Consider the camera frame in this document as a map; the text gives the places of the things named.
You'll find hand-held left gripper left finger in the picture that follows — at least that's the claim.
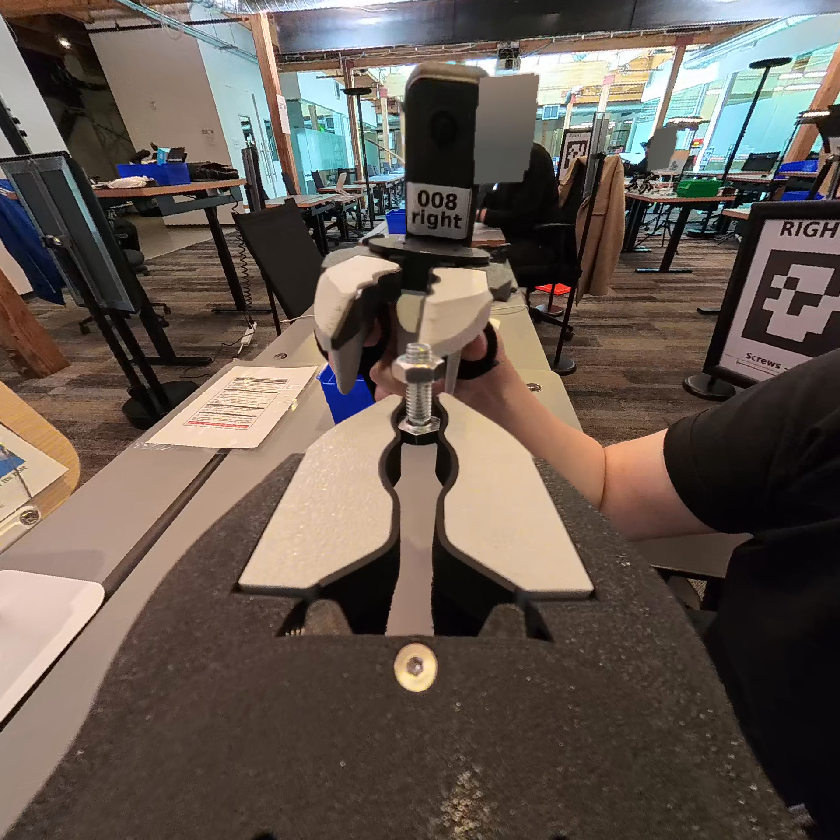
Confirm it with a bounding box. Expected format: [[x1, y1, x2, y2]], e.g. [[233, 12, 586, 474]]
[[238, 394, 403, 632]]

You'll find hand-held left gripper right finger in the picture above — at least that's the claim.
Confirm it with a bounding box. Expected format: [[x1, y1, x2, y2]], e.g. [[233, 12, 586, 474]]
[[430, 392, 595, 635]]

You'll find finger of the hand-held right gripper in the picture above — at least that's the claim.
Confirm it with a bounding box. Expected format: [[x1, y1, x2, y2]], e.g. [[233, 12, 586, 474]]
[[395, 268, 494, 398], [313, 255, 403, 396]]

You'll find silver hex nut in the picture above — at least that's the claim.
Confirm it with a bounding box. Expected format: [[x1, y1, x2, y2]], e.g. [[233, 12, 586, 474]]
[[391, 357, 437, 388]]

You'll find blue divided plastic bin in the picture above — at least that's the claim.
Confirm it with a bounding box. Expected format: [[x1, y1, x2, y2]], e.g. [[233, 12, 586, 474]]
[[317, 364, 376, 426]]

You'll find silver hex bolt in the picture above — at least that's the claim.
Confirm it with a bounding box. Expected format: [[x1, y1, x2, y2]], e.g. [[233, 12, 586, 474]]
[[392, 343, 439, 439]]

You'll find person's right hand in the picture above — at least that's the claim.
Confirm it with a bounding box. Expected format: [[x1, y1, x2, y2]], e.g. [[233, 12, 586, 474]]
[[369, 328, 608, 508]]

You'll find black floor lamp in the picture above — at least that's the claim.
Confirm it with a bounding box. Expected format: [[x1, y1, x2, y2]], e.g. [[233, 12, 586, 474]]
[[341, 85, 376, 227], [702, 57, 795, 237]]

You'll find black coat rack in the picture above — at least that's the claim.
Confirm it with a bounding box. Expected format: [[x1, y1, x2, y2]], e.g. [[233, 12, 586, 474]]
[[550, 112, 608, 376]]

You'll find white printed paper sheet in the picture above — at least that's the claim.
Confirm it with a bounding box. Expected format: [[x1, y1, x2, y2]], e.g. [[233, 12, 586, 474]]
[[146, 365, 320, 450]]

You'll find small fiducial marker sign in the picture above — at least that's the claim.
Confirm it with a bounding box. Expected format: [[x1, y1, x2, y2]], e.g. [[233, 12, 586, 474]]
[[558, 128, 593, 185]]

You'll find beige hanging coat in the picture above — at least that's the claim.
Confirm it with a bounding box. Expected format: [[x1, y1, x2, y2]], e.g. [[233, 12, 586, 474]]
[[558, 154, 626, 298]]

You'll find wooden top desk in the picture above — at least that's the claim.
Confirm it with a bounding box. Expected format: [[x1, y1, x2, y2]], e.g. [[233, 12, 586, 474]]
[[623, 187, 739, 274], [92, 177, 273, 315]]

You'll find wooden document stand board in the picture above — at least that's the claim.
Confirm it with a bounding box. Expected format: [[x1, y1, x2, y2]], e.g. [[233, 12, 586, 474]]
[[0, 381, 81, 534]]

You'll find black monitor on stand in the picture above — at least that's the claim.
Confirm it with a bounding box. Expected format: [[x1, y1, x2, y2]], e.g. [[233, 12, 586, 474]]
[[0, 151, 212, 429]]

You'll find white stand base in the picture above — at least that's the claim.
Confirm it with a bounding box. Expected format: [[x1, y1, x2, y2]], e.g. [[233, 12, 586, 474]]
[[0, 570, 106, 723]]

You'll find blue hanging jacket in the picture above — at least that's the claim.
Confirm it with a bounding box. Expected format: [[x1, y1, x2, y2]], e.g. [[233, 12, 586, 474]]
[[0, 180, 67, 306]]

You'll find large fiducial marker sign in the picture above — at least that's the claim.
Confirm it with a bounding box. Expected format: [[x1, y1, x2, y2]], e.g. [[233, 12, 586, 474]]
[[682, 200, 840, 401]]

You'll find wire page holder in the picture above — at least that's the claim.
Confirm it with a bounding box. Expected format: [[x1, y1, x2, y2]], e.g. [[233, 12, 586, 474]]
[[0, 446, 42, 526]]

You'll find wooden post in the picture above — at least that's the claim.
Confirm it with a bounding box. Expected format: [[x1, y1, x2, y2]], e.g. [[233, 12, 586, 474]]
[[0, 269, 71, 380]]

